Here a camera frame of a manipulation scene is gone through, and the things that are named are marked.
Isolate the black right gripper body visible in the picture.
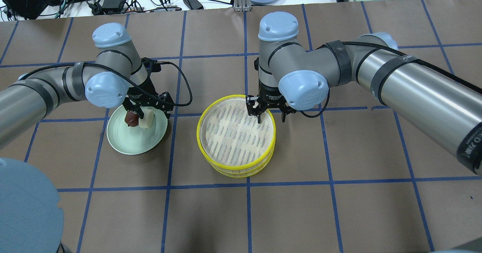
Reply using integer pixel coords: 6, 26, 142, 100
246, 83, 297, 114

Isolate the brown bun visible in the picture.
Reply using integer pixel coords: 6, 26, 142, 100
124, 111, 139, 127

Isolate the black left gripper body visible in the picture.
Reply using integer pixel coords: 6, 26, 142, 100
122, 81, 174, 112

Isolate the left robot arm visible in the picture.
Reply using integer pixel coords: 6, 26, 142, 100
0, 23, 175, 148

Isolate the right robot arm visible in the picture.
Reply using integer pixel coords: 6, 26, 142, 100
246, 11, 482, 175

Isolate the black power adapter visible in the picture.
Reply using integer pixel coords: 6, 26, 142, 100
183, 0, 204, 11

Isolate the light green plate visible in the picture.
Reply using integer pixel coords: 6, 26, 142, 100
107, 106, 168, 155

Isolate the white bun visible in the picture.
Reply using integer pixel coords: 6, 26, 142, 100
138, 109, 155, 129

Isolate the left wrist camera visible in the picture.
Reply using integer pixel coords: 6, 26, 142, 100
141, 58, 162, 77

